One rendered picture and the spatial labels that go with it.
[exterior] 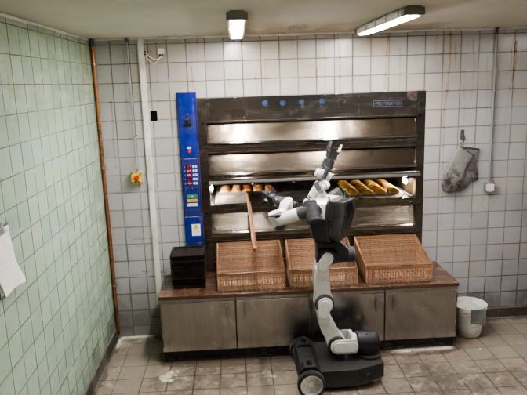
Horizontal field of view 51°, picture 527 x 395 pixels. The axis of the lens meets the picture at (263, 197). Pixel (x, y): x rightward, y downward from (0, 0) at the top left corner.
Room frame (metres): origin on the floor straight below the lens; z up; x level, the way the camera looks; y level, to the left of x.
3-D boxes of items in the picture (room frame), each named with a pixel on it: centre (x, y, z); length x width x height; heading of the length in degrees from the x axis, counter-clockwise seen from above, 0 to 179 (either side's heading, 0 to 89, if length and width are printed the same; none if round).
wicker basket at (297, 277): (4.46, -0.46, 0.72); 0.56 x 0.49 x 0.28; 91
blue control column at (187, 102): (5.61, 0.65, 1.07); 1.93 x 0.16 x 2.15; 3
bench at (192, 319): (4.44, -0.34, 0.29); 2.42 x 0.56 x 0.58; 93
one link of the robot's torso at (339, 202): (3.83, -0.47, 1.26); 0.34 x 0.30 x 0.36; 148
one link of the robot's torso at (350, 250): (3.86, -0.51, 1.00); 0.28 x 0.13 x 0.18; 93
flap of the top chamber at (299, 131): (4.73, -0.44, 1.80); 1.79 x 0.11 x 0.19; 93
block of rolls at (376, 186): (5.19, -1.00, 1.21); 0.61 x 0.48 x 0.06; 3
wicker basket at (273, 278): (4.44, 0.13, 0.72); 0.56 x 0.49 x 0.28; 94
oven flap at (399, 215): (4.73, -0.44, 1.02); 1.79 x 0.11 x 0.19; 93
